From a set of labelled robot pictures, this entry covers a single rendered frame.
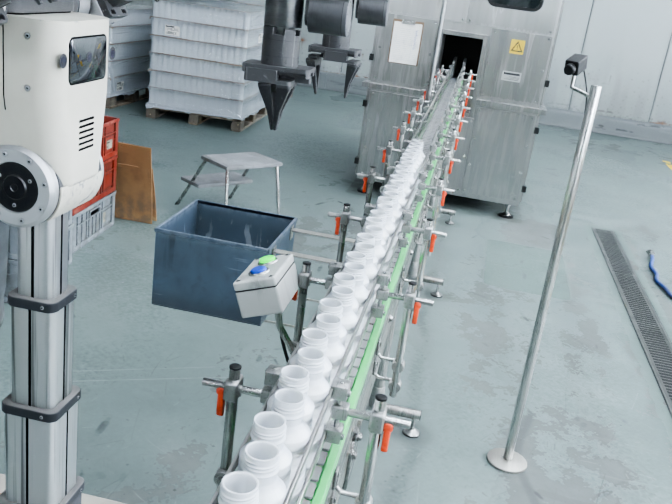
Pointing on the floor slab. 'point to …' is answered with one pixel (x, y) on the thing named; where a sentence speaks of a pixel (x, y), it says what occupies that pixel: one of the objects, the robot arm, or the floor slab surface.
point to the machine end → (545, 44)
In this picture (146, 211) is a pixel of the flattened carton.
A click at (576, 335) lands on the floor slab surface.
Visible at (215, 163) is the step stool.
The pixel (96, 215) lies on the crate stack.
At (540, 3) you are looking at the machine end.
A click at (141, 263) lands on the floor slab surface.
